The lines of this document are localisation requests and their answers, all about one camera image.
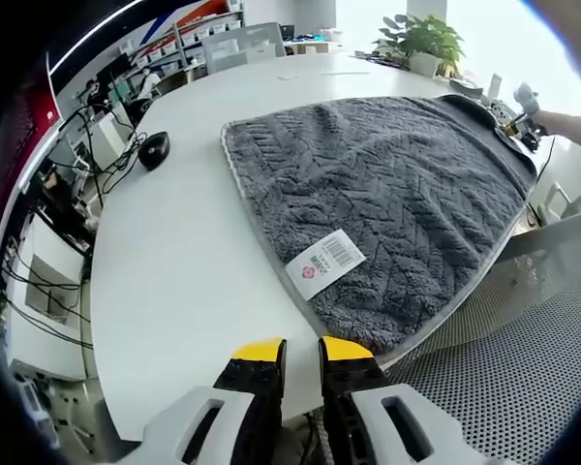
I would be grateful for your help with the shelf of white bins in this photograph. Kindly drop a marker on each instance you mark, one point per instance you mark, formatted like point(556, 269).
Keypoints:
point(193, 31)

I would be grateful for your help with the white ceiling light strip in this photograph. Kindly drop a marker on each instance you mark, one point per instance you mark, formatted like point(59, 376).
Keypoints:
point(97, 36)

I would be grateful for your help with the translucent white chair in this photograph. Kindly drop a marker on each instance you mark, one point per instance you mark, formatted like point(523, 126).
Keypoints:
point(259, 41)
point(223, 54)

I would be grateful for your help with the green leafy plant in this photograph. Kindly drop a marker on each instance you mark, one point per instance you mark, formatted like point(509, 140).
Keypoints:
point(426, 36)

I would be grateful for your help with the grey towel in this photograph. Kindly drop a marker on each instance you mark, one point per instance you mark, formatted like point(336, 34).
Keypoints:
point(392, 203)

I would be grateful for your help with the black domed device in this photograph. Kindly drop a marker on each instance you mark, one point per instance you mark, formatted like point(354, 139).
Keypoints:
point(152, 150)

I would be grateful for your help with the grey mesh office chair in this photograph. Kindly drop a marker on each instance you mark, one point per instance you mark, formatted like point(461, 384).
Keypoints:
point(513, 349)

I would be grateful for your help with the white plant pot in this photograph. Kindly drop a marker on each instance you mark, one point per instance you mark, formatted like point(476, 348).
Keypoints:
point(423, 65)

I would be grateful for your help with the white game controller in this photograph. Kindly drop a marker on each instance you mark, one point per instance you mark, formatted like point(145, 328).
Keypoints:
point(501, 112)

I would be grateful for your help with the white bottle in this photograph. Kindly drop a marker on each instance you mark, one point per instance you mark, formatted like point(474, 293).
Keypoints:
point(495, 87)

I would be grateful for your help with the white towel label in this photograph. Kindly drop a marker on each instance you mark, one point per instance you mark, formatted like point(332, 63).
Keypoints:
point(325, 264)

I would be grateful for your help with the white desk black legs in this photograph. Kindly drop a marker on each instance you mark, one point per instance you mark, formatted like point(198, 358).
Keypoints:
point(43, 290)

